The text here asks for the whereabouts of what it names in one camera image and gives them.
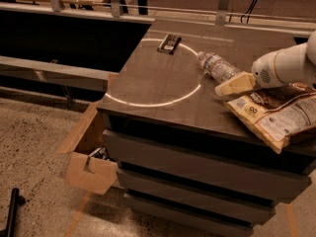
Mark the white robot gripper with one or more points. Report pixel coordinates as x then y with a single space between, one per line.
264 72

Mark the clear plastic water bottle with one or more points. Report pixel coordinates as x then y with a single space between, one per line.
217 67

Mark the brown and white snack bag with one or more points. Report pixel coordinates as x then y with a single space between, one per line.
278 116

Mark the black candy bar wrapper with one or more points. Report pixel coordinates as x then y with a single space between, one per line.
169 44

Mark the grey drawer cabinet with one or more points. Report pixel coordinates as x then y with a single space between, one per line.
183 156

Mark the open cardboard box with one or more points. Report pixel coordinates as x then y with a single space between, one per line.
90 168

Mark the black metal stand leg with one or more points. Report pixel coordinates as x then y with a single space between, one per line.
15 200

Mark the grey metal railing frame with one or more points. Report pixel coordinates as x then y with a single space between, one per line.
87 49

